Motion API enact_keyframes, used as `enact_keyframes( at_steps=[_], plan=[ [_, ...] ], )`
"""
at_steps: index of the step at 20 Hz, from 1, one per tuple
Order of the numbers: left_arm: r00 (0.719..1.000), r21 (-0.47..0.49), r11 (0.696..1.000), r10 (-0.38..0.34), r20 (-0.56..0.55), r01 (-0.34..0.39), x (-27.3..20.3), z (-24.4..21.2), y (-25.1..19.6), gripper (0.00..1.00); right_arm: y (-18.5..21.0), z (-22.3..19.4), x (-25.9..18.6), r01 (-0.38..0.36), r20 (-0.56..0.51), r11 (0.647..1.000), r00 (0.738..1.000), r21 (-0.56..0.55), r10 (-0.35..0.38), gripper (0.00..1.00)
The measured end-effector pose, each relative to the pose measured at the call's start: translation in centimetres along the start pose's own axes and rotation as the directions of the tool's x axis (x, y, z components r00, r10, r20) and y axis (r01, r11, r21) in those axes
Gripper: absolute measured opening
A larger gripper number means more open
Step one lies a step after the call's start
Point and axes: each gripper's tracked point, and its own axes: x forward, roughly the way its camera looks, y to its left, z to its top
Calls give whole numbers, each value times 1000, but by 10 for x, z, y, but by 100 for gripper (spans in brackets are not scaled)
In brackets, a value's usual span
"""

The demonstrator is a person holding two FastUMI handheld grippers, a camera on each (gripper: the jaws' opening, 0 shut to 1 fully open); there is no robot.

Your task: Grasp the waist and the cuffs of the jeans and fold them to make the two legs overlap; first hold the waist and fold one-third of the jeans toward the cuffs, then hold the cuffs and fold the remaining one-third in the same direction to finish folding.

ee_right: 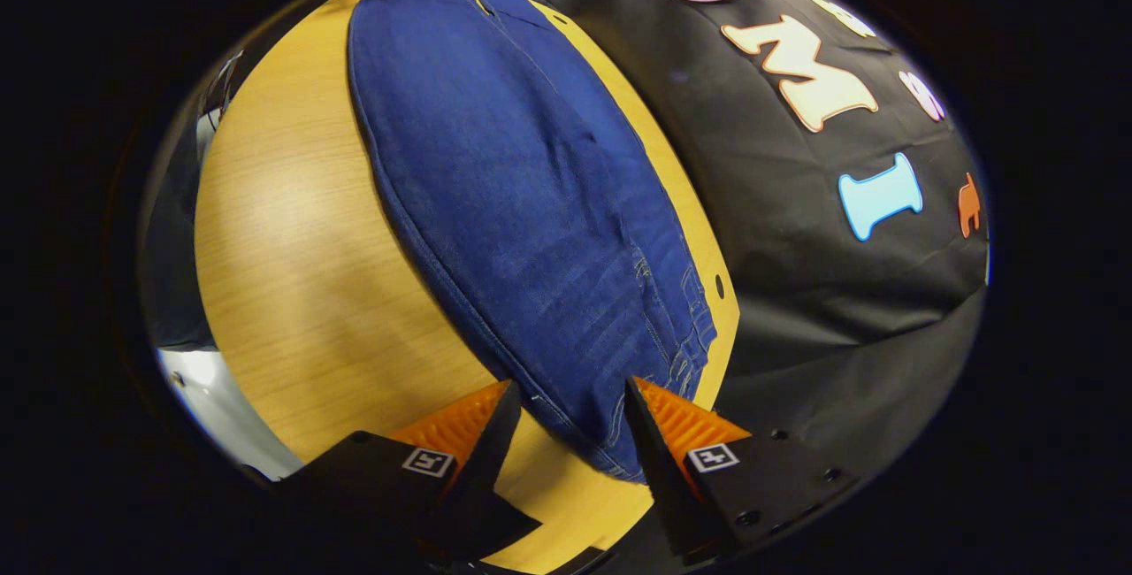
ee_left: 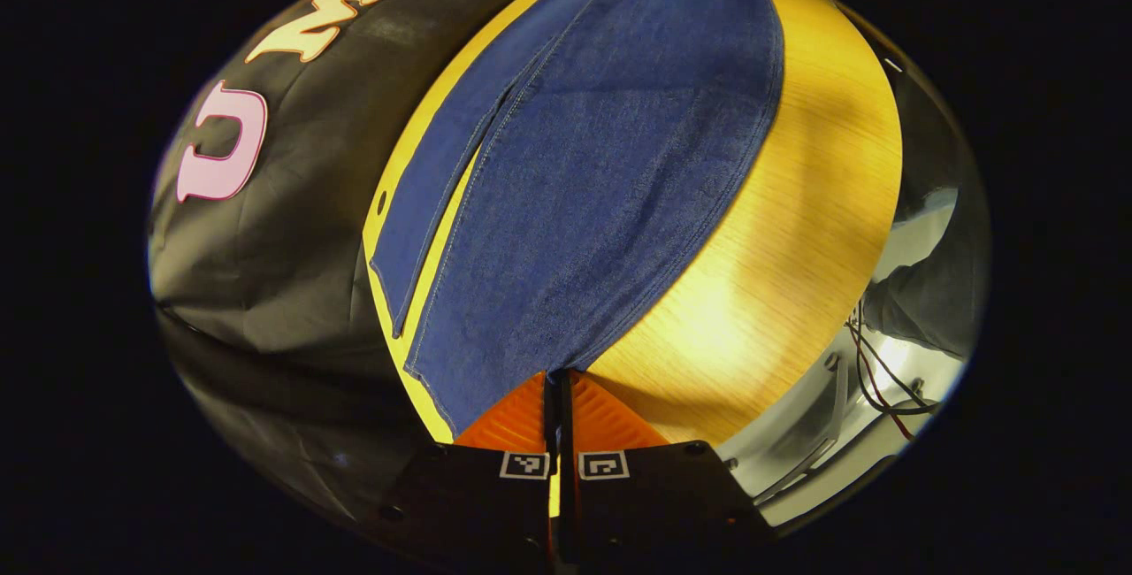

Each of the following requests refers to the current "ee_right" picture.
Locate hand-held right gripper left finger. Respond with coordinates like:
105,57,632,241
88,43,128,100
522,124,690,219
265,380,542,571

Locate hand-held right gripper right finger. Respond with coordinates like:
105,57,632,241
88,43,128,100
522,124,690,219
624,376,863,567

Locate blue denim jeans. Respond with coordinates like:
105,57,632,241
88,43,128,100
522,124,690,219
348,0,719,483

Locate black backdrop cloth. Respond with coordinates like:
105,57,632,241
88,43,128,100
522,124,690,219
478,0,990,549

